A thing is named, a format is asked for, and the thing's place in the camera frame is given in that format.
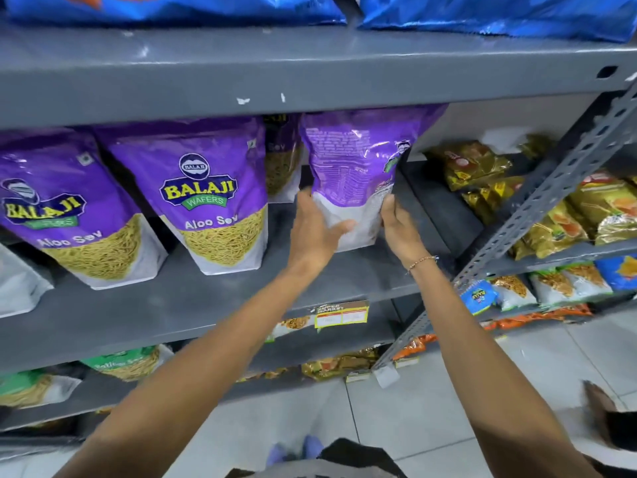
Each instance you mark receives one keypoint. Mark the person's left forearm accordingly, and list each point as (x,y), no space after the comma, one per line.
(199,383)

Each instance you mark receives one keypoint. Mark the yellow shelf price label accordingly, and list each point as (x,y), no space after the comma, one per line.
(343,316)

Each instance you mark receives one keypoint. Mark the person's right forearm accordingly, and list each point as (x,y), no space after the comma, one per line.
(497,393)

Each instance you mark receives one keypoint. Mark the pile of olive-gold packets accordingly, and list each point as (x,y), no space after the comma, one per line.
(557,228)

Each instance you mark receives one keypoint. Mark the row of small gold packets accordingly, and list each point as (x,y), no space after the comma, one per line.
(338,365)

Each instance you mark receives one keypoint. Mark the person's left hand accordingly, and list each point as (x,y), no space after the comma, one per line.
(313,238)

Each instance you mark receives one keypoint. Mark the person's right hand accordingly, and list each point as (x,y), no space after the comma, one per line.
(400,238)

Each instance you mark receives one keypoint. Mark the blue shoe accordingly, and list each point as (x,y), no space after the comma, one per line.
(312,448)
(275,455)

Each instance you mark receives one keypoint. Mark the white hanging tag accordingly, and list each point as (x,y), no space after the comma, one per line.
(387,375)

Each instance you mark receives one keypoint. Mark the purple Aloo Sev packet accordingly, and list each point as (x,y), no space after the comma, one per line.
(281,164)
(74,204)
(348,159)
(214,194)

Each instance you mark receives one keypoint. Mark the dark trousers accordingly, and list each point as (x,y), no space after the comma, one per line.
(363,458)

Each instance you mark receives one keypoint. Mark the grey metal shelf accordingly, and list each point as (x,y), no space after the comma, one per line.
(199,69)

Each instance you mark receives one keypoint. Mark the blue chip bag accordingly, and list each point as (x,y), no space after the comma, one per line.
(199,7)
(497,14)

